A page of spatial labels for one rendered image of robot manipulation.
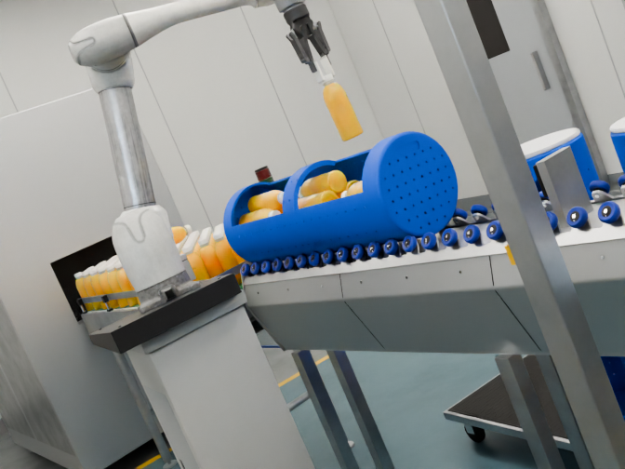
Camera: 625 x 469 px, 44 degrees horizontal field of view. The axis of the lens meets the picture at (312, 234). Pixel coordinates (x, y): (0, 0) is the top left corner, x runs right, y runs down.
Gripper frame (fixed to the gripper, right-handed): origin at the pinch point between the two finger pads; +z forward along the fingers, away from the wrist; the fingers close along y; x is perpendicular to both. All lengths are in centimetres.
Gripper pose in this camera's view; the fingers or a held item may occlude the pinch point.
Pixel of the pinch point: (322, 70)
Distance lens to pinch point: 242.0
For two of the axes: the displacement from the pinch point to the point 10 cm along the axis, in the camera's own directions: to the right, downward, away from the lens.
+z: 4.4, 8.9, 1.3
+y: 7.0, -4.3, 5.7
